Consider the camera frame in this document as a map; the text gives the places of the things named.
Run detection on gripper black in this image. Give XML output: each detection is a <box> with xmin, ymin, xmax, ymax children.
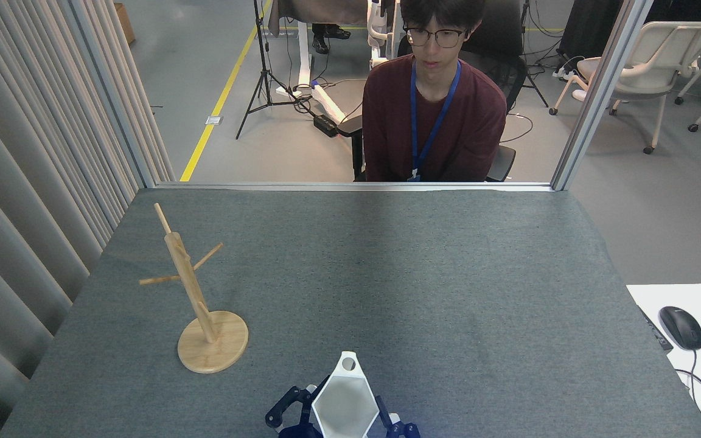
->
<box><xmin>265</xmin><ymin>377</ymin><xmax>420</xmax><ymax>438</ymax></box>

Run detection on white hexagonal cup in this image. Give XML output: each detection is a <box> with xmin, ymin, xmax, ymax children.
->
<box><xmin>311</xmin><ymin>351</ymin><xmax>382</xmax><ymax>438</ymax></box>

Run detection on wooden cup storage rack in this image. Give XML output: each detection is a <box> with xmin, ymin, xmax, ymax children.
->
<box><xmin>139</xmin><ymin>203</ymin><xmax>249</xmax><ymax>374</ymax></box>

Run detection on grey felt table mat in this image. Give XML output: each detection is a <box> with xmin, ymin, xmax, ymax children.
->
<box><xmin>0</xmin><ymin>187</ymin><xmax>701</xmax><ymax>438</ymax></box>

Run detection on black power strip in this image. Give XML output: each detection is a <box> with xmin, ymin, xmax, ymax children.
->
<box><xmin>313</xmin><ymin>114</ymin><xmax>340</xmax><ymax>137</ymax></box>

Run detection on black office chair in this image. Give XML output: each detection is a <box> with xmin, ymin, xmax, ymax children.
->
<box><xmin>337</xmin><ymin>0</ymin><xmax>525</xmax><ymax>183</ymax></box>

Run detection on person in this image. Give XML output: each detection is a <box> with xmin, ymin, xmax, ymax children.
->
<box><xmin>361</xmin><ymin>0</ymin><xmax>507</xmax><ymax>182</ymax></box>

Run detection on black flat device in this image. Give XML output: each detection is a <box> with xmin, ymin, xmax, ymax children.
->
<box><xmin>638</xmin><ymin>306</ymin><xmax>674</xmax><ymax>352</ymax></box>

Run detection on black computer mouse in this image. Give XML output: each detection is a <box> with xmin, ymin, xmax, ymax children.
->
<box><xmin>658</xmin><ymin>306</ymin><xmax>701</xmax><ymax>351</ymax></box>

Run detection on person's black shoes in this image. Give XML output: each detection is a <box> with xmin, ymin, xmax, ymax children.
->
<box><xmin>311</xmin><ymin>23</ymin><xmax>352</xmax><ymax>55</ymax></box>

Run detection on white wheeled stand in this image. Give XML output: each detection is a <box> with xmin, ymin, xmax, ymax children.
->
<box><xmin>368</xmin><ymin>0</ymin><xmax>403</xmax><ymax>69</ymax></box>

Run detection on black glasses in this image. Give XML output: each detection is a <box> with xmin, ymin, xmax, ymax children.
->
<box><xmin>403</xmin><ymin>26</ymin><xmax>469</xmax><ymax>49</ymax></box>

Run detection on thin black tripod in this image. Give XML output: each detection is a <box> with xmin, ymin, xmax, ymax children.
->
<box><xmin>520</xmin><ymin>0</ymin><xmax>549</xmax><ymax>108</ymax></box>

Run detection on brown draped cloth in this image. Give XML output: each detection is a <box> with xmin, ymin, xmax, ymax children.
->
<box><xmin>268</xmin><ymin>0</ymin><xmax>369</xmax><ymax>37</ymax></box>

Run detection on grey pleated curtain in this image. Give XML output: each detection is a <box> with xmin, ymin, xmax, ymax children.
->
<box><xmin>0</xmin><ymin>0</ymin><xmax>176</xmax><ymax>438</ymax></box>

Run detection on cardboard box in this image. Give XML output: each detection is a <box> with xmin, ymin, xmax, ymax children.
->
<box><xmin>113</xmin><ymin>2</ymin><xmax>136</xmax><ymax>44</ymax></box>

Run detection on white swivel chair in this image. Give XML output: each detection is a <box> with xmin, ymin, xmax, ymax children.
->
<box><xmin>548</xmin><ymin>22</ymin><xmax>701</xmax><ymax>155</ymax></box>

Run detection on silver cross rail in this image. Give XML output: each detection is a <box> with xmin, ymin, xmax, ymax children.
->
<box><xmin>155</xmin><ymin>181</ymin><xmax>553</xmax><ymax>193</ymax></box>

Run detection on blue lanyard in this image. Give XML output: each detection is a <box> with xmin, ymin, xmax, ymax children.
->
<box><xmin>410</xmin><ymin>59</ymin><xmax>462</xmax><ymax>174</ymax></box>

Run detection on white desk frame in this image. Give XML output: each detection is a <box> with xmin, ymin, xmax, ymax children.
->
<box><xmin>276</xmin><ymin>21</ymin><xmax>348</xmax><ymax>122</ymax></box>

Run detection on silver post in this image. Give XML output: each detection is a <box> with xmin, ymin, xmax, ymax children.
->
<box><xmin>61</xmin><ymin>0</ymin><xmax>156</xmax><ymax>188</ymax></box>
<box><xmin>550</xmin><ymin>0</ymin><xmax>655</xmax><ymax>192</ymax></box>

